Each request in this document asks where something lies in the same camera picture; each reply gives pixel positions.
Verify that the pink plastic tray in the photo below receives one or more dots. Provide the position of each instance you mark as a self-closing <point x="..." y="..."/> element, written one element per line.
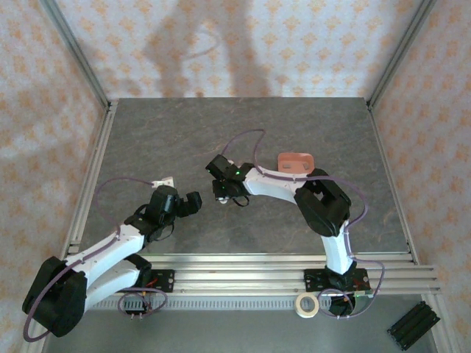
<point x="294" y="160"/>

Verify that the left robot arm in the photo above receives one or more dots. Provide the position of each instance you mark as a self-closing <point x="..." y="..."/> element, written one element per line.
<point x="106" y="250"/>

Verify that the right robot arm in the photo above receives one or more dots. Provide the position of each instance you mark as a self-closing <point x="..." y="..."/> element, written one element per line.
<point x="324" y="206"/>

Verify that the white tape roll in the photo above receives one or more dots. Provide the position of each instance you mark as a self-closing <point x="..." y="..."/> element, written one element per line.
<point x="297" y="305"/>

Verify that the black aluminium extrusion piece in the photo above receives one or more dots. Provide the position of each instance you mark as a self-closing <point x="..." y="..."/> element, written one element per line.
<point x="414" y="325"/>

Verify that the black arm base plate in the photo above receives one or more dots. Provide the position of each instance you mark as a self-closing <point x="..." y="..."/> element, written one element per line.
<point x="314" y="281"/>
<point x="163" y="281"/>

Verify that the aluminium rail beam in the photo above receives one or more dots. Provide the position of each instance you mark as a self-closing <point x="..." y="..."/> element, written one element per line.
<point x="239" y="276"/>

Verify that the aluminium side rail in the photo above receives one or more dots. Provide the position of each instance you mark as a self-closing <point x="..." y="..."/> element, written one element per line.
<point x="100" y="139"/>
<point x="377" y="128"/>

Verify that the aluminium frame post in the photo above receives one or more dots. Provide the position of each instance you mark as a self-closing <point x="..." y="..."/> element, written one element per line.
<point x="79" y="55"/>
<point x="399" y="55"/>

